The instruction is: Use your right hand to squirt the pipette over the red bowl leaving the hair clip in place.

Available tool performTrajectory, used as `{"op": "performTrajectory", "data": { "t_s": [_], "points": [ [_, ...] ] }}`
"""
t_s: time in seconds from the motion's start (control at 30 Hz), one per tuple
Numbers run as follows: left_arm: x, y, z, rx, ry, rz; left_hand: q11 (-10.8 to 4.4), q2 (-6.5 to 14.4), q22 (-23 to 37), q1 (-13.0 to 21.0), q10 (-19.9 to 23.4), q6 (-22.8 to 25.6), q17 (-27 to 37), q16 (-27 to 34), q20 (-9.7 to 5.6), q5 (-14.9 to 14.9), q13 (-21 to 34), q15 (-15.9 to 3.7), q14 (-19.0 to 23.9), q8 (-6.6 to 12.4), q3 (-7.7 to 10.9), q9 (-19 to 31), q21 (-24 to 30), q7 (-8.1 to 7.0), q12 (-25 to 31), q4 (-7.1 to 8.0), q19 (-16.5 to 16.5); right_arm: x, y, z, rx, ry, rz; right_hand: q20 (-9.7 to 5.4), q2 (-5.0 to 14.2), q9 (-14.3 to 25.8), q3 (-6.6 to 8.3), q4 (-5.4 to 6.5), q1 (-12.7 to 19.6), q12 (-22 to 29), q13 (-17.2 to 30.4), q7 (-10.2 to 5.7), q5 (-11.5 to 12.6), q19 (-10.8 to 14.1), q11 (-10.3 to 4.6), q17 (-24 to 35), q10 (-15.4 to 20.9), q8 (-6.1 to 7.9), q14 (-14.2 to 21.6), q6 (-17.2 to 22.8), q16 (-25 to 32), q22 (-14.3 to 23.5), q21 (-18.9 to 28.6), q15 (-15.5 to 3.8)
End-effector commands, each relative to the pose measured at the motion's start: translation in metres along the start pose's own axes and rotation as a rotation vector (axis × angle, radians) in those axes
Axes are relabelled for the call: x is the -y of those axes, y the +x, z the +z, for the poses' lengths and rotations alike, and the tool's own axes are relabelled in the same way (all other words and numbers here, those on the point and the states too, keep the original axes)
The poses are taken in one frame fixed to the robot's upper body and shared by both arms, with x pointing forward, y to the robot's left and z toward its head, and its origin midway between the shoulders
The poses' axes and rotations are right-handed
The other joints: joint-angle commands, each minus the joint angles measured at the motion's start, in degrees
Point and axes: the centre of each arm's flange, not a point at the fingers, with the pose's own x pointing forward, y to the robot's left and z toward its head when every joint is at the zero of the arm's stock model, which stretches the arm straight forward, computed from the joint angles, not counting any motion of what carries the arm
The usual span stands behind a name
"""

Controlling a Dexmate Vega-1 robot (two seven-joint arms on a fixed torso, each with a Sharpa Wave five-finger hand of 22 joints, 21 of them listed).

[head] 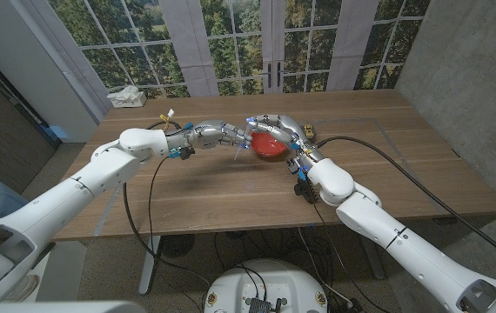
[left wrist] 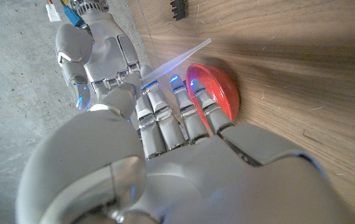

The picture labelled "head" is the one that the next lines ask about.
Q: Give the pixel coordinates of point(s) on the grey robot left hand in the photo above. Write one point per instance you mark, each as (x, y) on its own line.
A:
(206, 135)

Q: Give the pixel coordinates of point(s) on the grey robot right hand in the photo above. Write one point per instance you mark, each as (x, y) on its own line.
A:
(291, 128)

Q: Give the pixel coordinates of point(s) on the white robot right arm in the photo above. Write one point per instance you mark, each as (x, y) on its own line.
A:
(404, 248)

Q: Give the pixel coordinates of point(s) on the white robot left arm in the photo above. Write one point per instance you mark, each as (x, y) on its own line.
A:
(65, 204)

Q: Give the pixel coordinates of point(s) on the red bowl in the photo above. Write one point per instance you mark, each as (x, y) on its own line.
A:
(270, 148)

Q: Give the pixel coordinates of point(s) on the black hair clip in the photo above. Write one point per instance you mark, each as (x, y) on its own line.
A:
(303, 192)

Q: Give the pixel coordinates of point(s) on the small black yellow toy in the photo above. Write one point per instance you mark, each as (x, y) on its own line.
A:
(310, 129)

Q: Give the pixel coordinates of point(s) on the white power strip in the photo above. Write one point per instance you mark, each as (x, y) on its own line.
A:
(131, 103)

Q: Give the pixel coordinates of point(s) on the white crumpled tissue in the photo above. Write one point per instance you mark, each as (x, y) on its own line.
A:
(124, 92)

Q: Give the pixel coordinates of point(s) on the printed window backdrop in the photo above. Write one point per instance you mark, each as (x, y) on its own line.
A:
(230, 43)

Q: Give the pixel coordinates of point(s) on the round black fan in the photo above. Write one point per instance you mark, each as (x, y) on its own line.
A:
(177, 245)

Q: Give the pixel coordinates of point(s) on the white table leg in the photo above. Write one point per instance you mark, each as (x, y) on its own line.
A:
(149, 269)

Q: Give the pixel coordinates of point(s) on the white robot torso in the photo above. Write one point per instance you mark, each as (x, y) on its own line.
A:
(270, 278)

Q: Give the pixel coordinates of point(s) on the grey table leg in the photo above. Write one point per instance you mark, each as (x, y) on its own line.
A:
(376, 267)

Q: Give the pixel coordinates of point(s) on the blue black foot pedal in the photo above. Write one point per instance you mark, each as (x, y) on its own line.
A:
(41, 254)

